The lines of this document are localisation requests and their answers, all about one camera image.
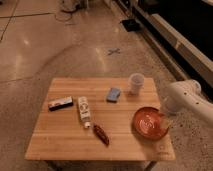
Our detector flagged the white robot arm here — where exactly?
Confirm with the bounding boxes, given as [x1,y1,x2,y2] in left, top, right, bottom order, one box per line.
[161,79,213,127]

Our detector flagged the red ceramic bowl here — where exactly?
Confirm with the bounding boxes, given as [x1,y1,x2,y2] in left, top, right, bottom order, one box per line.
[132,107,168,141]

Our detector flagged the blue sponge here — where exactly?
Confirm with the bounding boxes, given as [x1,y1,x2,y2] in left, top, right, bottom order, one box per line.
[106,87,121,102]

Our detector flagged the translucent plastic cup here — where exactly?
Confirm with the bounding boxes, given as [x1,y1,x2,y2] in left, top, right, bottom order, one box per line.
[128,73,144,95]

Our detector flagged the white tube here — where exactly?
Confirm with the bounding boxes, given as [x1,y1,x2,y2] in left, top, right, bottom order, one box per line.
[78,96,91,129]

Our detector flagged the wooden table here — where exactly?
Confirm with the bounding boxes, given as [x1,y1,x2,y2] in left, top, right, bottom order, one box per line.
[25,78,175,163]

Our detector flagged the black floor object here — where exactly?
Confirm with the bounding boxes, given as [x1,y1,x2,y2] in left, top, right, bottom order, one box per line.
[121,19,140,32]

